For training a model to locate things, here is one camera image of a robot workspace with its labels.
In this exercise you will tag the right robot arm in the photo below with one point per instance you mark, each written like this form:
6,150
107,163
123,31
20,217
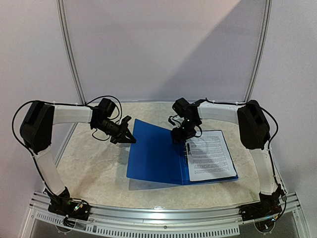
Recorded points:
254,133

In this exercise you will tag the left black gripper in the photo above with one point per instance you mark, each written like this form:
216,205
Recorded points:
121,137

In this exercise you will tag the printed paper sheet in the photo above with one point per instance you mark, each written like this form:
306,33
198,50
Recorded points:
210,158

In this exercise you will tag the aluminium front rail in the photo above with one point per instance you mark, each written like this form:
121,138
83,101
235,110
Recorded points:
116,222

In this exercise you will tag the right aluminium frame post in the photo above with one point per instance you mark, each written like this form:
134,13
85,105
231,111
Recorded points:
260,49

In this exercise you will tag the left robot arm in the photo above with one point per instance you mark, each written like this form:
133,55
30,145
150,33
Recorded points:
37,128

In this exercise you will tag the blue plastic folder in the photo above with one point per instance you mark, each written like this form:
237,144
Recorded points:
155,158

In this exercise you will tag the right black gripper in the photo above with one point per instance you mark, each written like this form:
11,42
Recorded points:
180,134

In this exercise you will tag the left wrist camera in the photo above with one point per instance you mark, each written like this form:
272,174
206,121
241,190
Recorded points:
126,119

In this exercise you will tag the metal folder clip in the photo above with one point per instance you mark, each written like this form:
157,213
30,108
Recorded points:
187,152

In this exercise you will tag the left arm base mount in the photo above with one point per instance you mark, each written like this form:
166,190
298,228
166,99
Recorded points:
69,207

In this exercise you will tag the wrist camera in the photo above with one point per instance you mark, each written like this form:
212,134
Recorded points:
126,119
173,121

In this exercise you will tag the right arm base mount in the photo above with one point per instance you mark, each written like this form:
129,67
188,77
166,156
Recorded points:
266,212

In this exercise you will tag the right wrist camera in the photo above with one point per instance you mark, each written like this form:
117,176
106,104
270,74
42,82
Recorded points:
173,121

